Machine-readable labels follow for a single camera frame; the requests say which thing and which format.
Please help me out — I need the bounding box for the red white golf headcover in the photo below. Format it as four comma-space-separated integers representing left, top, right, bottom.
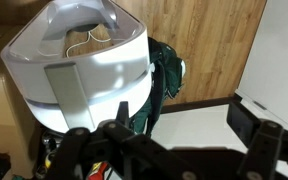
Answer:
88, 161, 115, 180

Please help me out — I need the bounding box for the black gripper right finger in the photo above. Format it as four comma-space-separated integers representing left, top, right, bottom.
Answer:
226, 101, 288, 180

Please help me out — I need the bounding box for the yellow black golf headcover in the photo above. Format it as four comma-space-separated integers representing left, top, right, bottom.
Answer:
43, 149, 58, 172

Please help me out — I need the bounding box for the white door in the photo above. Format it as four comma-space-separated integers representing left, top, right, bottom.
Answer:
235, 0, 288, 130

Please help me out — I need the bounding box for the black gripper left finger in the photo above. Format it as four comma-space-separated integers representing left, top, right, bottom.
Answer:
45, 101, 202, 180

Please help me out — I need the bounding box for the white power cord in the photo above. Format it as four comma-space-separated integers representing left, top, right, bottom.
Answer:
64, 29, 114, 58

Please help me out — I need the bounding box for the dark green white golf headcover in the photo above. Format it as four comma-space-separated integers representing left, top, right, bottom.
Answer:
128, 36, 187, 138

